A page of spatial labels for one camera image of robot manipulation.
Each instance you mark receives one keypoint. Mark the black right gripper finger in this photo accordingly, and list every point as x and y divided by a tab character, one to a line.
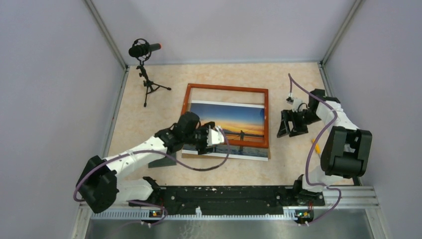
284	128
297	129

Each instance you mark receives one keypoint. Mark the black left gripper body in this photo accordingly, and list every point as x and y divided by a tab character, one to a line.
198	138

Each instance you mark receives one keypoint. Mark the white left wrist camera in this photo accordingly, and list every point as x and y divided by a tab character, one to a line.
215	136

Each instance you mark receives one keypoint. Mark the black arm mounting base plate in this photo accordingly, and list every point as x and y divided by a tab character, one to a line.
231	200

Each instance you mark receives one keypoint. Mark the yellow handled screwdriver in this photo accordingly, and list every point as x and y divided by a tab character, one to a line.
317	148

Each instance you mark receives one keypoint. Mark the aluminium front rail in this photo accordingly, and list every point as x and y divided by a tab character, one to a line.
342	198

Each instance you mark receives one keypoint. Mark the grey lego baseplate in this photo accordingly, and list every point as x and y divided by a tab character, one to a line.
163	162

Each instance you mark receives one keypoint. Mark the black microphone tripod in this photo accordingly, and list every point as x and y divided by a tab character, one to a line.
149	85

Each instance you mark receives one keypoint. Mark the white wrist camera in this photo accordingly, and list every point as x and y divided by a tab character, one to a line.
215	136
294	102

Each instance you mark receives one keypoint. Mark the red wooden photo frame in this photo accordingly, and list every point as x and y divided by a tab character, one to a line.
230	94

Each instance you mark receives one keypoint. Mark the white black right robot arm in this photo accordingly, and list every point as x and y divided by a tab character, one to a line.
347	148

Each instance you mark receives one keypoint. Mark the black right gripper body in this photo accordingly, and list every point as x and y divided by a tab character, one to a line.
305	117

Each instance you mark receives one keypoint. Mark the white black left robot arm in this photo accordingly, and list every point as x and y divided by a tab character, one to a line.
102	182

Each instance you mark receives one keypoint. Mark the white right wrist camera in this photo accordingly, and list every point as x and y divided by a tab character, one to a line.
294	102

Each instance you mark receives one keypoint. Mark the sunset photo print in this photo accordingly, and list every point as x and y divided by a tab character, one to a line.
240	122

